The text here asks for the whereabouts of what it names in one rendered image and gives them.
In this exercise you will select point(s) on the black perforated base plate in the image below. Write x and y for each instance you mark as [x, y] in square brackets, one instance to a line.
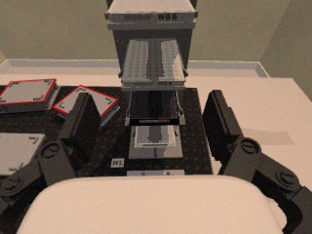
[113, 140]

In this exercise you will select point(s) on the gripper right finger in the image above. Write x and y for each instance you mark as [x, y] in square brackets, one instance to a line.
[241, 157]

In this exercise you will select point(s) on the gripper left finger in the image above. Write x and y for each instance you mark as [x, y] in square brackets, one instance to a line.
[57, 161]

